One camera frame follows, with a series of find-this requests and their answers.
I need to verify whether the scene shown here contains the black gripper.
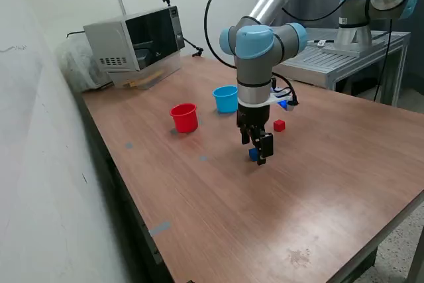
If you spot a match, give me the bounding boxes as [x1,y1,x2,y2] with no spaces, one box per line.
[236,103,275,167]

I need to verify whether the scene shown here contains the blue plastic bin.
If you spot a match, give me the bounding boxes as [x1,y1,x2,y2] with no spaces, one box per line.
[212,85,239,114]

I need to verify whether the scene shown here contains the red plastic bin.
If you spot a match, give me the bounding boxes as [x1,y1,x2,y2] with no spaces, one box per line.
[169,103,199,134]

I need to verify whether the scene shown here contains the aluminium extrusion robot table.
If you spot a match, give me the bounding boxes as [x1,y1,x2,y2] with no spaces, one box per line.
[271,27,411,107]

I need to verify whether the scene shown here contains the clear acrylic stand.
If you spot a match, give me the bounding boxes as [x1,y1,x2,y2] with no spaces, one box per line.
[111,51,182,90]

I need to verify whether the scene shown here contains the long tape strip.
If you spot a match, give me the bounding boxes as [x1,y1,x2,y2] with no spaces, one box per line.
[148,221,172,237]

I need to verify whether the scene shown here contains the wooden strips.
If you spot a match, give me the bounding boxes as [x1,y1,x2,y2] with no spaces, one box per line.
[122,70,164,89]

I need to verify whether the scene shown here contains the aluminium robot mounting plate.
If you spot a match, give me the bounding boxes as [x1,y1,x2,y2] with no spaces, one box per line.
[321,39,385,58]

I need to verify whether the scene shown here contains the silver microwave oven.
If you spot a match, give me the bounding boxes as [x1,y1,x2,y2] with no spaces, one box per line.
[82,5,186,74]

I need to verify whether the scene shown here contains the crumpled clear plastic bag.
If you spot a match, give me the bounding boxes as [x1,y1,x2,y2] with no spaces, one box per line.
[54,36,115,93]

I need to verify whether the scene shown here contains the wrist camera on white mount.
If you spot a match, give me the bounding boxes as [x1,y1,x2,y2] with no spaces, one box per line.
[264,86,298,112]

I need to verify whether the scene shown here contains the short black wrist cable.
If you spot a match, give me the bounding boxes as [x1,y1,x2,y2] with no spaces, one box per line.
[270,76,299,107]

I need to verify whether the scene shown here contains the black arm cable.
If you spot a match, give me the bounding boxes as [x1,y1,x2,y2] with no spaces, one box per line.
[203,0,362,71]

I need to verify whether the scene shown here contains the thick black hanging cable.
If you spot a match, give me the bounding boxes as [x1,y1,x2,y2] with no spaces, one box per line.
[373,19,394,102]

